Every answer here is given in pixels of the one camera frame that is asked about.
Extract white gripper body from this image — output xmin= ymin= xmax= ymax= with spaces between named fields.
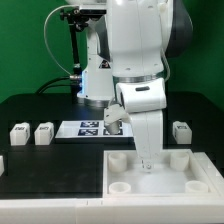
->
xmin=103 ymin=77 xmax=168 ymax=158

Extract white square tabletop part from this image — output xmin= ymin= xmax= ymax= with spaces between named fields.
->
xmin=103 ymin=149 xmax=224 ymax=198

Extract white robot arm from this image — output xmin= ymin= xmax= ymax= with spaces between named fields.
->
xmin=65 ymin=0 xmax=193 ymax=170

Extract white obstacle fence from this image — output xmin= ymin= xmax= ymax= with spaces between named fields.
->
xmin=0 ymin=152 xmax=224 ymax=224

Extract white block left edge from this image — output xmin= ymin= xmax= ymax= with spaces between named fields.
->
xmin=0 ymin=156 xmax=4 ymax=177

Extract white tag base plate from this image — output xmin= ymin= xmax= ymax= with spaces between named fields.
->
xmin=56 ymin=120 xmax=133 ymax=139

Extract black base cables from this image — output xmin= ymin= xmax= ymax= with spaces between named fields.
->
xmin=35 ymin=75 xmax=83 ymax=95

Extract black camera stand pole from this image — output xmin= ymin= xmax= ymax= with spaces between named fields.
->
xmin=60 ymin=9 xmax=88 ymax=97

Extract black camera on stand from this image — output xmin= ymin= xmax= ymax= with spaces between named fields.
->
xmin=80 ymin=8 xmax=106 ymax=16

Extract grey camera cable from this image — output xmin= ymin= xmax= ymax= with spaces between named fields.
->
xmin=43 ymin=4 xmax=80 ymax=77

